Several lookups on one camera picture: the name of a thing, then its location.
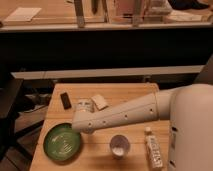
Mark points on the green ceramic bowl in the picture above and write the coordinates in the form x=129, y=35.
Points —
x=61, y=142

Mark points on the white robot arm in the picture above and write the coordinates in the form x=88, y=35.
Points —
x=189, y=109

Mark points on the white sponge block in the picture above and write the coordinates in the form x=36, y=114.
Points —
x=99, y=101

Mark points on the black rectangular block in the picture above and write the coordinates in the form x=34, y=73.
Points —
x=65, y=100

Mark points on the white paper cup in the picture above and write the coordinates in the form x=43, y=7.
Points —
x=119, y=146

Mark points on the white labelled bottle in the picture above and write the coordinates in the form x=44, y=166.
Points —
x=153, y=150

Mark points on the black chair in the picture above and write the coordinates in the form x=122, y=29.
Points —
x=12, y=102

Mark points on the white paper sheet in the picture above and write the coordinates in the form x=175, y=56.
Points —
x=22, y=14

